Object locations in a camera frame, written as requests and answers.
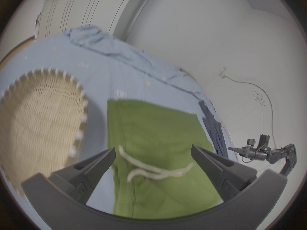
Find pale blue quilt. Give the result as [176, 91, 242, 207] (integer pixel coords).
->
[63, 25, 204, 100]

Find dark blue garment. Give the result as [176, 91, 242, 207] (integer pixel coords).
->
[199, 100, 229, 159]

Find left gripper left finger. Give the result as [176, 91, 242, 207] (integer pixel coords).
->
[49, 147, 117, 204]

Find green shorts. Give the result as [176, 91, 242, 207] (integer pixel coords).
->
[107, 100, 224, 220]

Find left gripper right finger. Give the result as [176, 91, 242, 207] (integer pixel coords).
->
[191, 144, 259, 203]

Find thin grey cable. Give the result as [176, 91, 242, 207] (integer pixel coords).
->
[219, 65, 276, 148]

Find round woven basket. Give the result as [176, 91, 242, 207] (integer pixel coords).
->
[0, 67, 88, 198]

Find white wardrobe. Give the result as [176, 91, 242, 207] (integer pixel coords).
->
[36, 0, 135, 40]

